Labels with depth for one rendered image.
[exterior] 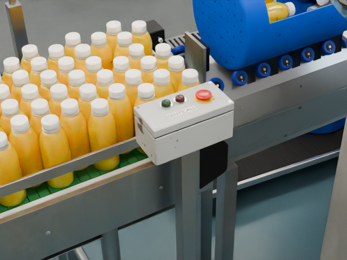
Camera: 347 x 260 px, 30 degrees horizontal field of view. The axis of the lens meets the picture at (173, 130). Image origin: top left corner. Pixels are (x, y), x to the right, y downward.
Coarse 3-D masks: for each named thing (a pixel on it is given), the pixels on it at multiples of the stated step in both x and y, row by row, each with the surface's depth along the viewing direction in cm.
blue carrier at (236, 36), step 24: (216, 0) 169; (240, 0) 159; (264, 0) 161; (288, 0) 196; (312, 0) 199; (216, 24) 174; (240, 24) 163; (264, 24) 162; (288, 24) 166; (312, 24) 170; (336, 24) 175; (216, 48) 178; (240, 48) 167; (264, 48) 167; (288, 48) 174
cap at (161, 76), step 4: (156, 72) 155; (160, 72) 155; (164, 72) 155; (168, 72) 155; (156, 76) 154; (160, 76) 154; (164, 76) 154; (168, 76) 155; (156, 80) 155; (160, 80) 154; (164, 80) 154; (168, 80) 155
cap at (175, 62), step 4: (172, 56) 161; (176, 56) 161; (180, 56) 160; (168, 60) 159; (172, 60) 159; (176, 60) 159; (180, 60) 159; (168, 64) 160; (172, 64) 158; (176, 64) 158; (180, 64) 159; (172, 68) 159; (176, 68) 159; (180, 68) 159
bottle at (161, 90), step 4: (152, 84) 157; (156, 84) 155; (160, 84) 155; (164, 84) 155; (168, 84) 156; (172, 84) 157; (156, 88) 155; (160, 88) 155; (164, 88) 155; (168, 88) 156; (172, 88) 157; (156, 92) 156; (160, 92) 155; (164, 92) 155; (168, 92) 156; (172, 92) 157; (160, 96) 156
